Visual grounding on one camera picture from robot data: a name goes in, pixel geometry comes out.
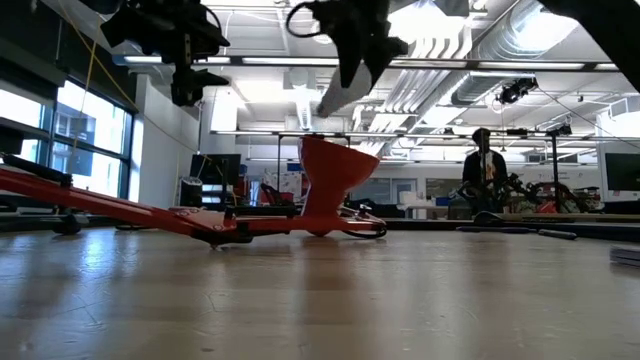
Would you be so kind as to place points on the silver ventilation duct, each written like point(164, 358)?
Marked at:
point(505, 35)

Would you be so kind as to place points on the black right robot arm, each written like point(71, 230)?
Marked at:
point(605, 30)

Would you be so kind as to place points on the long ceiling light strip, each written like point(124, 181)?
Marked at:
point(290, 61)
point(530, 65)
point(142, 59)

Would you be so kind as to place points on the black computer monitor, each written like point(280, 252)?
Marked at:
point(215, 167)

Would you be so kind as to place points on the red desk lamp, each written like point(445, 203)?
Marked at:
point(330, 175)

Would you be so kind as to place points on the large glass window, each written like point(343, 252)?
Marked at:
point(100, 130)

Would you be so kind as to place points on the purple pen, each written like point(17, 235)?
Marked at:
point(495, 230)

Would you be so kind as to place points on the white lightbulb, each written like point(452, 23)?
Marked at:
point(331, 102)

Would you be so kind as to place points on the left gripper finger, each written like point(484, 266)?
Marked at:
point(184, 87)
point(210, 78)

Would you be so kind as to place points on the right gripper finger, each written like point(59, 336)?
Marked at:
point(351, 57)
point(384, 52)

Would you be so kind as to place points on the black pen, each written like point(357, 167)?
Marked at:
point(557, 234)

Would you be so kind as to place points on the black metal stand frame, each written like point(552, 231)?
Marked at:
point(555, 165)

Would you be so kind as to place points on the blue storage box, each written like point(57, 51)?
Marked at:
point(294, 167)

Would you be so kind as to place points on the standing person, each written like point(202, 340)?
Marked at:
point(482, 170)

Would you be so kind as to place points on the black computer tower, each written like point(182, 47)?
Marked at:
point(191, 192)

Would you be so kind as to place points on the white-framed computer monitor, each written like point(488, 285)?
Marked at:
point(622, 172)

